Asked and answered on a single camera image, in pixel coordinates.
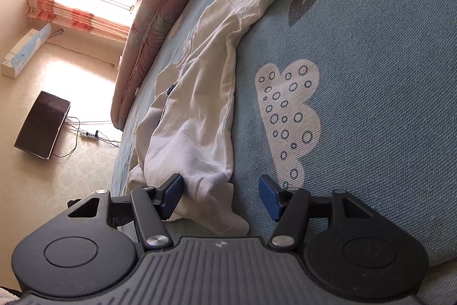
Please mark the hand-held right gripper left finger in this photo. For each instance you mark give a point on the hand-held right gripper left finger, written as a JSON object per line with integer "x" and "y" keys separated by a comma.
{"x": 171, "y": 197}

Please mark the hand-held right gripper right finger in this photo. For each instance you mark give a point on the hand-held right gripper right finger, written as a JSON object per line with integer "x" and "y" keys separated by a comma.
{"x": 269, "y": 197}

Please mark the white printed long-sleeve shirt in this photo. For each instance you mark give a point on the white printed long-sleeve shirt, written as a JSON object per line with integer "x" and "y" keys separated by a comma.
{"x": 200, "y": 112}

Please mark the white power strip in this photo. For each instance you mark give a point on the white power strip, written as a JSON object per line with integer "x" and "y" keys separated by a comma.
{"x": 89, "y": 135}

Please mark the black television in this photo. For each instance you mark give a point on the black television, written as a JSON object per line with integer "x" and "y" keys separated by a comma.
{"x": 43, "y": 124}

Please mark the blue floral bed sheet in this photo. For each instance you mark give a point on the blue floral bed sheet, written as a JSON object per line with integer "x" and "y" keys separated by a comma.
{"x": 375, "y": 58}

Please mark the pink floral quilt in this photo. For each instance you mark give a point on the pink floral quilt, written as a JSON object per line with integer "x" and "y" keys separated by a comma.
{"x": 160, "y": 12}

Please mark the orange patterned curtain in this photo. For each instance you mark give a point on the orange patterned curtain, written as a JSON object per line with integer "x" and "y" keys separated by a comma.
{"x": 78, "y": 15}

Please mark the white air conditioner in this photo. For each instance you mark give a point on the white air conditioner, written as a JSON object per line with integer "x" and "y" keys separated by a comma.
{"x": 25, "y": 51}

